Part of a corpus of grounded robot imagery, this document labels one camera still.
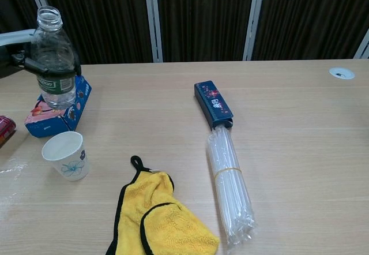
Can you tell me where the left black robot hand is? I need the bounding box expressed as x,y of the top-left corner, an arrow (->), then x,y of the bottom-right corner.
0,29 -> 82,80

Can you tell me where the transparent water bottle green label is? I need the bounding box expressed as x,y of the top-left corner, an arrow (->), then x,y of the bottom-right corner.
29,5 -> 77,110

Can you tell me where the white paper cup blue flower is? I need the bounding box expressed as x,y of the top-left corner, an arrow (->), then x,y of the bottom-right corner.
42,131 -> 91,182

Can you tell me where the blue pink cookie box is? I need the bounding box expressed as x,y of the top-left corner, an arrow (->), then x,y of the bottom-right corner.
23,75 -> 92,138

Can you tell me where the red snack packet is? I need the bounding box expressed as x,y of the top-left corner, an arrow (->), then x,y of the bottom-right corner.
0,115 -> 17,149

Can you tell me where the dark blue straw box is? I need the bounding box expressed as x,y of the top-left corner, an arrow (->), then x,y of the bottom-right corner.
194,80 -> 234,131

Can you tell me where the yellow cloth black trim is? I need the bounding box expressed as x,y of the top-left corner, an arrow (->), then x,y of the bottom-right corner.
105,155 -> 221,255

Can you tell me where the yellow rubber band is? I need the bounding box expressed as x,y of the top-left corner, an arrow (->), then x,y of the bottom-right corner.
213,166 -> 242,178

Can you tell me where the clear straws plastic pack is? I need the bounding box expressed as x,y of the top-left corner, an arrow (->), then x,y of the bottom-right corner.
206,125 -> 258,253

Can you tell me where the white round cable grommet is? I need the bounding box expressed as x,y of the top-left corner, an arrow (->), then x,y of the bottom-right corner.
329,67 -> 355,80

